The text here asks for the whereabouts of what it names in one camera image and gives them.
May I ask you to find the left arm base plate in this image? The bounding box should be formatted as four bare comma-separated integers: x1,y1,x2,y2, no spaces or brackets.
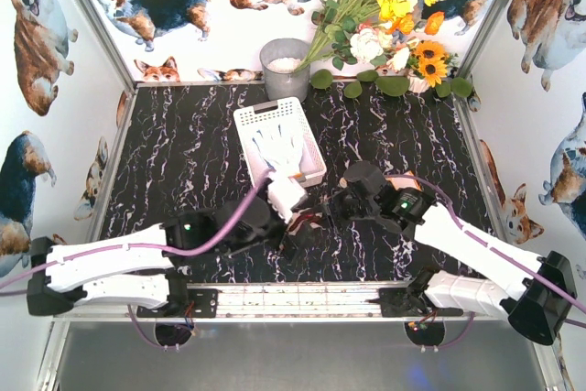
136,288,219,319

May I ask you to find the blue dotted glove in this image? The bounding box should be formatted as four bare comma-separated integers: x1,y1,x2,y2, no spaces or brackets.
252,124,304,178

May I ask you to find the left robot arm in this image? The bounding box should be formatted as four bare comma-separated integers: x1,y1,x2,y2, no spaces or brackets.
26,197,293,317

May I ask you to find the beige knit glove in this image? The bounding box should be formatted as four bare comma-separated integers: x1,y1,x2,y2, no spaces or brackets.
281,212,331,261

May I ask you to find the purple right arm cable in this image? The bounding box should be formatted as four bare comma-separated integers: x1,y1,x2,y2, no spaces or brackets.
386,174,586,350

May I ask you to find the artificial flower bouquet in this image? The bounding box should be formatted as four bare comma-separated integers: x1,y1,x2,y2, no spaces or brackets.
297,0,472,99

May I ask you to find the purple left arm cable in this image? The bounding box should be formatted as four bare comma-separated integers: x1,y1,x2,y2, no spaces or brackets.
0,169,276,351

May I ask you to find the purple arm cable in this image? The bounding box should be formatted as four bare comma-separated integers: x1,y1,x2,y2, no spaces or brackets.
0,169,276,351
386,174,586,350

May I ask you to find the white perforated storage basket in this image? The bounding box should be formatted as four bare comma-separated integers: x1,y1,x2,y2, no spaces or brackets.
233,97,327,188

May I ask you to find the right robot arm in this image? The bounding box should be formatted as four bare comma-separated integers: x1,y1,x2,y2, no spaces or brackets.
324,161,585,345

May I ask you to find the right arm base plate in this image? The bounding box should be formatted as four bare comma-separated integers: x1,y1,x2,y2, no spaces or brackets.
367,288,463,318

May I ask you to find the orange dotted glove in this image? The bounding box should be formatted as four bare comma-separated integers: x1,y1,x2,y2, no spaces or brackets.
385,171,423,191

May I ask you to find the grey metal bucket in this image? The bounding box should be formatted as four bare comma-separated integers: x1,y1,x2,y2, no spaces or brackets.
259,38,310,102

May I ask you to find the aluminium front rail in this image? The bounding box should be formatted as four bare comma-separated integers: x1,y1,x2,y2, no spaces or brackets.
50,283,548,322

